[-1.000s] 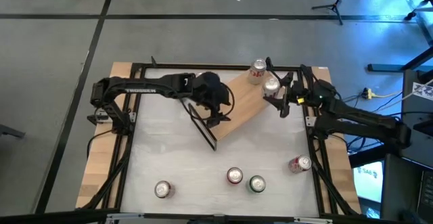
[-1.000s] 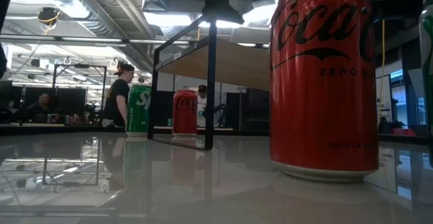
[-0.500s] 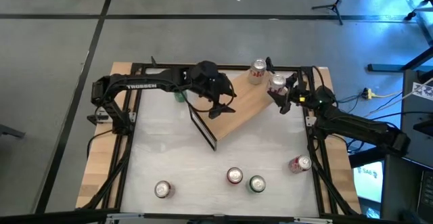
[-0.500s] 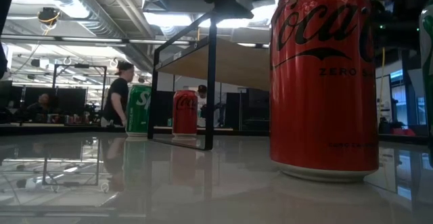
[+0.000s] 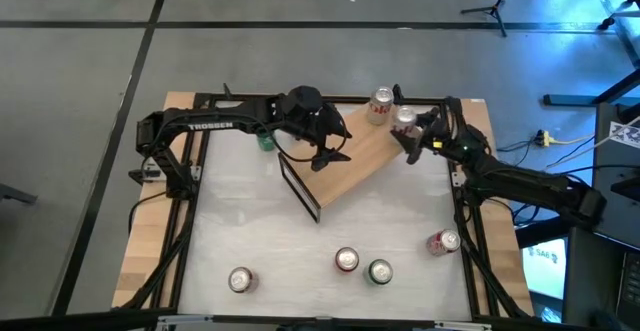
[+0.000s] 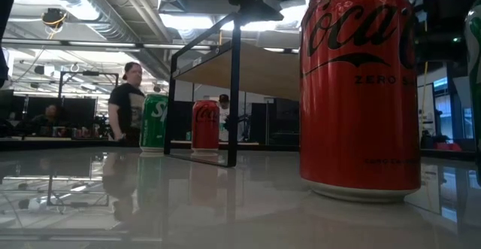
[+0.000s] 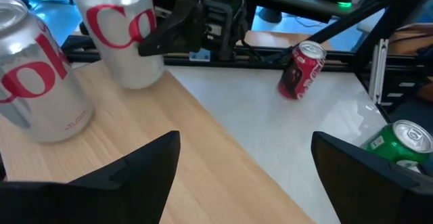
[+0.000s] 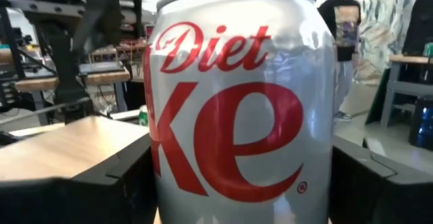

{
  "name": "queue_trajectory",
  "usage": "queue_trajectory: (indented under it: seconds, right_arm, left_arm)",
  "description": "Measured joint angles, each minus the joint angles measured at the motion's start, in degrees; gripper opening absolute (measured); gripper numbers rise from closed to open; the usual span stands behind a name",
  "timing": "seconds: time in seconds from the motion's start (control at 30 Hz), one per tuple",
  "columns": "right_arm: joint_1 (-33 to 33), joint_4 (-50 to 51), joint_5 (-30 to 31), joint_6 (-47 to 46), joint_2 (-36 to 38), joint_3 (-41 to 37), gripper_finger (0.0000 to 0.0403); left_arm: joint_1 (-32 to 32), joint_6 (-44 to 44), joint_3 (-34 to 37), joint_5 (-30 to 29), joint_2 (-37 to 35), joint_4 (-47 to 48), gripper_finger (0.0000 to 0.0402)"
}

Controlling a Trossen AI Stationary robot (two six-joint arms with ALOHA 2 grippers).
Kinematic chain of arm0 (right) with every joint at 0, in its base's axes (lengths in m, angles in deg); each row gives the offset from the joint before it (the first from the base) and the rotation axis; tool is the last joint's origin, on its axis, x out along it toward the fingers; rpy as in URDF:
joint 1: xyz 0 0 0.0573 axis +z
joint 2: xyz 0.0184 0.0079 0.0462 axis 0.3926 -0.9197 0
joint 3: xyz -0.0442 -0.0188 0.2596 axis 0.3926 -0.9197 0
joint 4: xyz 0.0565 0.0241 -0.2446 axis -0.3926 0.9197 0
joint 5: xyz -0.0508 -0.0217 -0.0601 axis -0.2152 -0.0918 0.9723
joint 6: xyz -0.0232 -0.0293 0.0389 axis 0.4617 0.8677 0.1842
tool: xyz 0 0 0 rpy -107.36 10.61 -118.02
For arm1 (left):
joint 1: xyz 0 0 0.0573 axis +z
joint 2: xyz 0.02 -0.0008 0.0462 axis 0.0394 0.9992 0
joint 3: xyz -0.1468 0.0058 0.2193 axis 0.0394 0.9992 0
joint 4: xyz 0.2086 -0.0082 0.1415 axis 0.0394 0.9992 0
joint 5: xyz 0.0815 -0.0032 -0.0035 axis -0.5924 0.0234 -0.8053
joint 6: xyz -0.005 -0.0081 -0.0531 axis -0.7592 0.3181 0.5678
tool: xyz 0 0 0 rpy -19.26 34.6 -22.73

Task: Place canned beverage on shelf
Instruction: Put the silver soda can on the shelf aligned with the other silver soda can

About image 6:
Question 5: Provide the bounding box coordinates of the red Coca-Cola can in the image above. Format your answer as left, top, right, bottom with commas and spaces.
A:
191, 99, 221, 156

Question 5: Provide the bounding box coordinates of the green Sprite can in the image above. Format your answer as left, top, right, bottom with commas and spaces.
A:
464, 0, 481, 186
139, 93, 169, 154

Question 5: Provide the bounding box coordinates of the red Coke Zero can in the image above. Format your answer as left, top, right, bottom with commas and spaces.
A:
298, 0, 422, 204

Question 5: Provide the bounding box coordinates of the person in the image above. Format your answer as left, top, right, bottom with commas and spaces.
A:
107, 61, 147, 147
29, 104, 67, 137
217, 93, 231, 141

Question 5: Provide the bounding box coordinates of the black cabinet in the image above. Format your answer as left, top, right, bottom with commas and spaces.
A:
250, 98, 301, 147

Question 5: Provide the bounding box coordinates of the black partition panel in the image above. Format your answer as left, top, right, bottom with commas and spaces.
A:
0, 94, 98, 129

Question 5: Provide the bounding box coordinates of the red box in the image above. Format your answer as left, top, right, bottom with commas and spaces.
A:
435, 141, 464, 152

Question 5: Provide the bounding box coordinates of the wooden shelf black metal frame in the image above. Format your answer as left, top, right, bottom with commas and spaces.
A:
163, 11, 301, 169

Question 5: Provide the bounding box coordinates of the large silver ceiling duct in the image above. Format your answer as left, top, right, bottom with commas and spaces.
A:
28, 0, 172, 80

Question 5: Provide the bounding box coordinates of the black frame rig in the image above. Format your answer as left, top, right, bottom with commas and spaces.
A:
57, 71, 119, 139

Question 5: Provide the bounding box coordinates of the ceiling cable reel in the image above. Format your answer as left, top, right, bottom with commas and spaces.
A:
41, 8, 68, 30

